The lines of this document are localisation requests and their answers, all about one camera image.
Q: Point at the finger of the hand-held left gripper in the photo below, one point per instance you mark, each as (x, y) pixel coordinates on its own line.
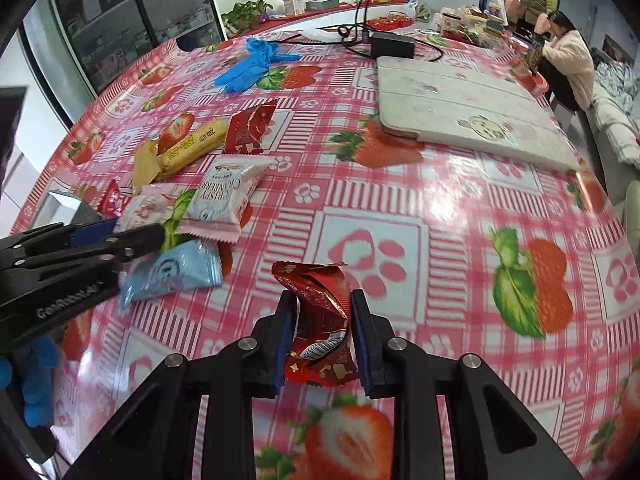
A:
(92, 232)
(145, 239)

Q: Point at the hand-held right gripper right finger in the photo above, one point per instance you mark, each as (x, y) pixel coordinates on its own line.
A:
(361, 340)

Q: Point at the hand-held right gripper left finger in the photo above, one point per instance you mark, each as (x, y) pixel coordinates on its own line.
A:
(281, 340)

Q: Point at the pale pink snack packet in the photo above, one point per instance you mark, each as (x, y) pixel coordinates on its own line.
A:
(145, 207)

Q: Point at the small red snack packet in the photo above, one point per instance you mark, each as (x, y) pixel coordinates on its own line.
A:
(111, 200)

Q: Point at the light blue snack packet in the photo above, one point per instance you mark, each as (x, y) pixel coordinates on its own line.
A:
(170, 272)

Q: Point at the white and pink snack packet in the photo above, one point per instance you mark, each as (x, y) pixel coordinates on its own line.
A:
(220, 192)

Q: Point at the yellow rice cracker packet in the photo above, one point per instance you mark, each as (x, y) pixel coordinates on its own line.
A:
(192, 147)

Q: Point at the red foil snack packet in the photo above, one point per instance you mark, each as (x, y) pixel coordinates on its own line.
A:
(247, 127)

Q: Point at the person's left hand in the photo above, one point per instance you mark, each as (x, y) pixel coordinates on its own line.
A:
(35, 380)

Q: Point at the tan snack packet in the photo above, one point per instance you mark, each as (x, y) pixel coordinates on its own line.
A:
(145, 167)

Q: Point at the crumpled blue disposable gloves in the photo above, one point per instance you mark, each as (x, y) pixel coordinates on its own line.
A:
(255, 62)

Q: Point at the glass door cabinet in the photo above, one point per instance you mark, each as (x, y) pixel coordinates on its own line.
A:
(130, 15)

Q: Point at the green leafy plant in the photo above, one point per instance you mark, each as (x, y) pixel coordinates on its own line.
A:
(245, 12)

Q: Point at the white folded foam mat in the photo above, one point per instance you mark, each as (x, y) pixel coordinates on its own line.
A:
(475, 105)

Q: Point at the open white box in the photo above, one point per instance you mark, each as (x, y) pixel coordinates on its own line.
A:
(287, 5)

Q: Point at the flat grey green box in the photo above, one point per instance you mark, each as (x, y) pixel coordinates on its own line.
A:
(322, 4)

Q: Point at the black power adapter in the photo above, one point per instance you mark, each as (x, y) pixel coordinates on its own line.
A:
(392, 44)

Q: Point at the red bowl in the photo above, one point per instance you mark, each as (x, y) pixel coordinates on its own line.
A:
(532, 80)

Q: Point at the red strawberry tray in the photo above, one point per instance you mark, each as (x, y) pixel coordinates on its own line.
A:
(390, 22)

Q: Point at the dark patterned bag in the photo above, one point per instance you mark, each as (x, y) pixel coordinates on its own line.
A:
(532, 55)

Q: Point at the pile of boxes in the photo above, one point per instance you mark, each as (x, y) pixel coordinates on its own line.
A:
(470, 22)

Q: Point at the grey sofa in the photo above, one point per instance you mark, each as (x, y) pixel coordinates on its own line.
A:
(615, 120)

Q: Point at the framed wall picture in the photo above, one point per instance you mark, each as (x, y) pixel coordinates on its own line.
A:
(620, 50)

